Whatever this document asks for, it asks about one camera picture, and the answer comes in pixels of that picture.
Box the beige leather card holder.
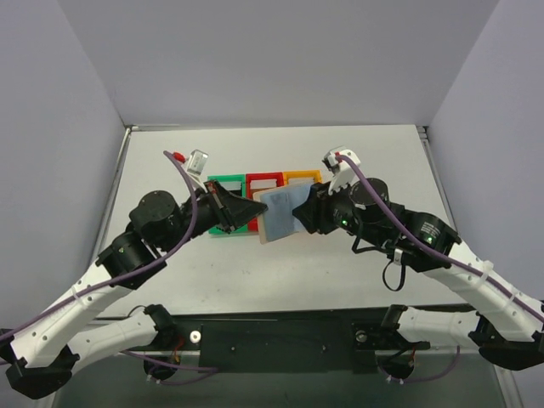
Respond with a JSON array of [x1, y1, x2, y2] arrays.
[[252, 181, 318, 246]]

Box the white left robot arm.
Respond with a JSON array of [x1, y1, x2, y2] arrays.
[[1, 180, 267, 400]]

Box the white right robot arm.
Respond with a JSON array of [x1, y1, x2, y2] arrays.
[[292, 178, 543, 371]]

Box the cards in green bin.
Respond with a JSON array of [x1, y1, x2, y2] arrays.
[[220, 180, 242, 191]]

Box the red plastic bin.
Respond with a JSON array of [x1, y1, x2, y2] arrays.
[[245, 171, 285, 233]]

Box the green plastic bin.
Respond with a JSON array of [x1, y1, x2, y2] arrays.
[[207, 174, 249, 235]]

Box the yellow plastic bin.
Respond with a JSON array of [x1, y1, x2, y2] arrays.
[[283, 169, 322, 185]]

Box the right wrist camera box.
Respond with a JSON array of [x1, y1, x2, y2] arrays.
[[323, 146, 360, 196]]

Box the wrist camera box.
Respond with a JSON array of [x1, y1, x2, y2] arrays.
[[323, 146, 360, 196], [184, 150, 209, 190]]

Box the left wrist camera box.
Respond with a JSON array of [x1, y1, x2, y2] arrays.
[[184, 150, 209, 190]]

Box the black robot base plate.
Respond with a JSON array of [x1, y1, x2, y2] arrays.
[[144, 308, 430, 374]]

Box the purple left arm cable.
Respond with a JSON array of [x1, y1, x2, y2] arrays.
[[0, 149, 201, 345]]

